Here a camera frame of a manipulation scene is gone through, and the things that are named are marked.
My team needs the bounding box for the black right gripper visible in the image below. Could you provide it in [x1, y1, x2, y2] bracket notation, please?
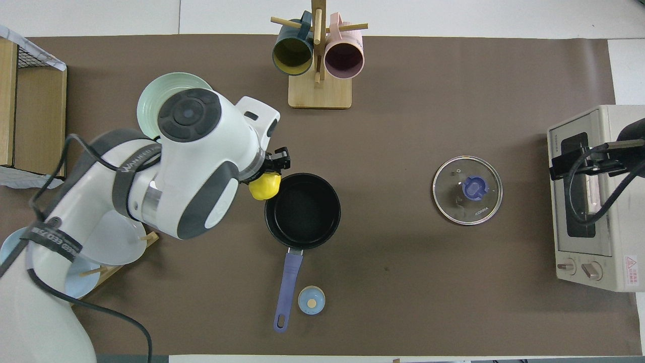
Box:
[549, 142, 645, 181]

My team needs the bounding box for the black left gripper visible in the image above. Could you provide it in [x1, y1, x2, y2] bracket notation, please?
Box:
[260, 146, 292, 175]

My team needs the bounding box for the yellow lemon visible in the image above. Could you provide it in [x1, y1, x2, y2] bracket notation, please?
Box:
[248, 170, 282, 201]

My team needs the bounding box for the glass lid with blue knob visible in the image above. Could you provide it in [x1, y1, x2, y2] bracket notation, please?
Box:
[432, 156, 503, 225]

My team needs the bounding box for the pale green plate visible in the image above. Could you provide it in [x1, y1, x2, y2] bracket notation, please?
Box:
[137, 72, 213, 141]

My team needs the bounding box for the wooden plate rack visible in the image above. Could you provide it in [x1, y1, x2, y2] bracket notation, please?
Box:
[71, 232, 160, 306]

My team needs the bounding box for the grey plate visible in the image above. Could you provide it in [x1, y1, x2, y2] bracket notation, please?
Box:
[81, 209, 148, 266]

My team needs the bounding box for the light blue plate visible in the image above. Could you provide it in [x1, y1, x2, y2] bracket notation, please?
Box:
[0, 227, 101, 299]

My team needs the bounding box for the wooden mug tree stand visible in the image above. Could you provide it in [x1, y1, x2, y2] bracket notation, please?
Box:
[271, 0, 368, 109]

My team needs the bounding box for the beige toaster oven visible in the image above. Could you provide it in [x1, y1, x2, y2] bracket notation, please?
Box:
[547, 105, 645, 293]

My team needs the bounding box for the dark blue mug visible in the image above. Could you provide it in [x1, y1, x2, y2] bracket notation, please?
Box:
[272, 11, 314, 76]

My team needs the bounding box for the pink ribbed mug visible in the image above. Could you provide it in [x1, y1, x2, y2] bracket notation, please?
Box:
[324, 13, 365, 80]

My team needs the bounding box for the small blue round lid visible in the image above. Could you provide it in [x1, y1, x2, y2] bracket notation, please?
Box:
[298, 285, 326, 316]

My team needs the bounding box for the brown paper table mat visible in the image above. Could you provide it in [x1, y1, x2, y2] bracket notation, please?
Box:
[0, 34, 641, 356]

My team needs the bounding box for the white checked cloth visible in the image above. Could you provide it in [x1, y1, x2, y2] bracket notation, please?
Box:
[0, 25, 67, 71]
[0, 166, 65, 190]

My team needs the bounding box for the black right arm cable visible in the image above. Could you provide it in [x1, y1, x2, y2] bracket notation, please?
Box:
[561, 143, 645, 225]

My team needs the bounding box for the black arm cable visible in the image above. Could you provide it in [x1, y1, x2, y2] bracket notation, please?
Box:
[0, 134, 153, 363]
[561, 143, 645, 225]

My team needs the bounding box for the black pot with blue handle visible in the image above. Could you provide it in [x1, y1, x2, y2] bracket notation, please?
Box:
[264, 173, 342, 333]

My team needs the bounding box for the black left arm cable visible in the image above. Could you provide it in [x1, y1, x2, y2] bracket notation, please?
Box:
[0, 134, 153, 363]

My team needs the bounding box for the wire rack with wooden boards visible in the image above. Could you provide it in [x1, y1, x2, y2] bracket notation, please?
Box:
[0, 38, 68, 177]

